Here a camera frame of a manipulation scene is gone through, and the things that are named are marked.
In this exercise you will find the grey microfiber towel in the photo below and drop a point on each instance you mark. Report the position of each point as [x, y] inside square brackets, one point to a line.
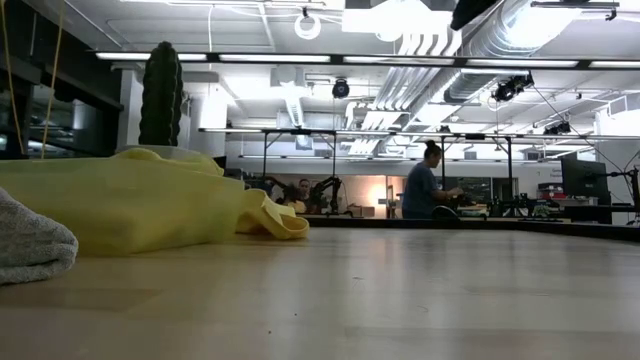
[30, 240]

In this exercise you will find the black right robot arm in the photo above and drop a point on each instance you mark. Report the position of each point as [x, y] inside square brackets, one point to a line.
[470, 12]

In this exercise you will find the background black robot arm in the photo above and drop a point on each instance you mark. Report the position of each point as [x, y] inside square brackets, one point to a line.
[280, 187]
[330, 187]

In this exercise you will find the person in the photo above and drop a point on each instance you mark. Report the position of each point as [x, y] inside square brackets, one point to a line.
[422, 190]
[304, 189]

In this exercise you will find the black beam with light strips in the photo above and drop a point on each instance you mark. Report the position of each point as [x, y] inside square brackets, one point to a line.
[337, 59]

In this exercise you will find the green cactus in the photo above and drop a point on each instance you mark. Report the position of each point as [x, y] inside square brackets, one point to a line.
[160, 95]

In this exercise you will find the yellow translucent plastic tray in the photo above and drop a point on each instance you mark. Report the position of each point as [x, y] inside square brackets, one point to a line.
[125, 220]

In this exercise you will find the black ceiling spotlight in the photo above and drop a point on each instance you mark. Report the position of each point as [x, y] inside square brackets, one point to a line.
[507, 90]
[557, 129]

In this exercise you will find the red storage bin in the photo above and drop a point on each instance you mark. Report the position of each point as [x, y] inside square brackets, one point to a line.
[550, 194]

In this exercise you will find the black computer monitor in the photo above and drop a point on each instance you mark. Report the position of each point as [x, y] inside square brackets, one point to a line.
[585, 180]

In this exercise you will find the black background workstation frame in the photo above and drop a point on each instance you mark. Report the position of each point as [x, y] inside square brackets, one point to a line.
[334, 150]

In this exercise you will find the black hanging dome camera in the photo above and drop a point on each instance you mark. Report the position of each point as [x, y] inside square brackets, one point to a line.
[341, 89]

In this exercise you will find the black aluminium table frame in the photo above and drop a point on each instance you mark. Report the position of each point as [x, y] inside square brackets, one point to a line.
[500, 227]

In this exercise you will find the silver ventilation duct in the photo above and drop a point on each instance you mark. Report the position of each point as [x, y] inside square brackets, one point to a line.
[500, 40]

